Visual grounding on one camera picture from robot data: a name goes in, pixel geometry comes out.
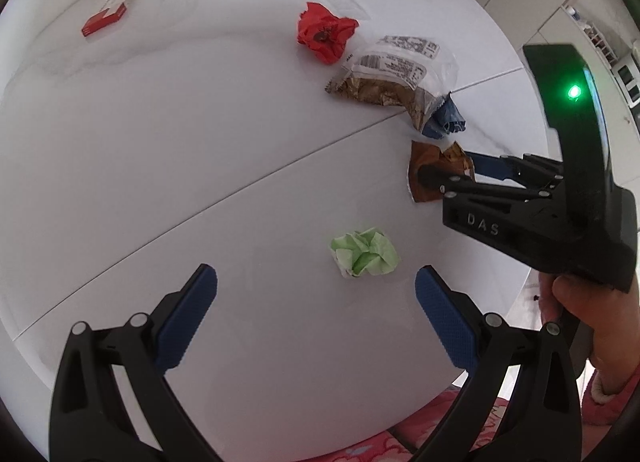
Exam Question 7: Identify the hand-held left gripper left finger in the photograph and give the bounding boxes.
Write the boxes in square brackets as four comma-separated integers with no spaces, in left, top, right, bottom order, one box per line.
[49,263,223,462]

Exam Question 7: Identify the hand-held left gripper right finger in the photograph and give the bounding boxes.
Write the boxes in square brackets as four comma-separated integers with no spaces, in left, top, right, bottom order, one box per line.
[410,265,583,462]

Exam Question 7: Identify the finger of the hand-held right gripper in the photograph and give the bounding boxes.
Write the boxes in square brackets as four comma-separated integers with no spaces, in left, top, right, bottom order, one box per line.
[419,165,556,203]
[462,151,566,188]

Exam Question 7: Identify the brown snack wrapper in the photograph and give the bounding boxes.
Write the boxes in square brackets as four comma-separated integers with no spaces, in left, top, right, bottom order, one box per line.
[407,139,476,203]

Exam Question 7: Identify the green paper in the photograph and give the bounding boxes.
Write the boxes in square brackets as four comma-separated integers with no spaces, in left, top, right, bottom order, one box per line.
[330,227,401,278]

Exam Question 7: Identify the person's right forearm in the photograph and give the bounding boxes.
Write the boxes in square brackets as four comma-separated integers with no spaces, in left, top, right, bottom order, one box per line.
[580,367,640,425]

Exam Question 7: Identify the person's right hand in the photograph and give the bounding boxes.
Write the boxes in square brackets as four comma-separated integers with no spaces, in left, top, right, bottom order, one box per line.
[537,269,640,393]

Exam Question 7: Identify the blue crumpled wrapper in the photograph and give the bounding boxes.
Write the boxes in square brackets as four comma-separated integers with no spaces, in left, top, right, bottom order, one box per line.
[422,92,467,139]

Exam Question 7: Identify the person's pink floral clothing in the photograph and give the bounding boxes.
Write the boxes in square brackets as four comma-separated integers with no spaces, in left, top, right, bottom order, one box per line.
[320,387,521,462]

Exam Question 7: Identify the clear snack bag brown contents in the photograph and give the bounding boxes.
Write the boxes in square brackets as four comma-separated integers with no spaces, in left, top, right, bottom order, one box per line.
[324,35,458,135]

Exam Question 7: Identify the white drawer cabinet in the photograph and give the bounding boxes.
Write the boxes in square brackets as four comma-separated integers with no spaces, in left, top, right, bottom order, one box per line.
[537,0,640,153]

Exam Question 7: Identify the red crumpled paper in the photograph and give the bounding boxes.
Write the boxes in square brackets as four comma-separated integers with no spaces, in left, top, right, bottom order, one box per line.
[296,1,360,64]

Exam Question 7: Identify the red and white carton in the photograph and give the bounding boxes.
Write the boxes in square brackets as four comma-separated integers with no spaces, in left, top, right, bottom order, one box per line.
[81,0,144,38]

